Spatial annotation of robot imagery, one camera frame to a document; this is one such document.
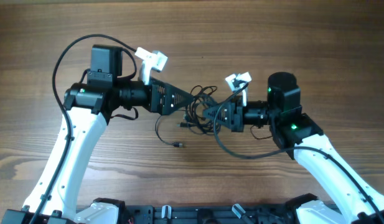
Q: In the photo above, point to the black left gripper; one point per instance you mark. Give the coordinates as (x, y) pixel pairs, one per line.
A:
(162, 104)

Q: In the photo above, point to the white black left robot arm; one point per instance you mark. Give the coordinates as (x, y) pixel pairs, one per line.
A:
(87, 109)

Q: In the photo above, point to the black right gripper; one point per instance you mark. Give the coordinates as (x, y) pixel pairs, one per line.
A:
(237, 115)

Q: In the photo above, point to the black aluminium base frame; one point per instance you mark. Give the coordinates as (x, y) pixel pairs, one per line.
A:
(260, 214)

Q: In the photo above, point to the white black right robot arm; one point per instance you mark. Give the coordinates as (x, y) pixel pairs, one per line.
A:
(296, 134)

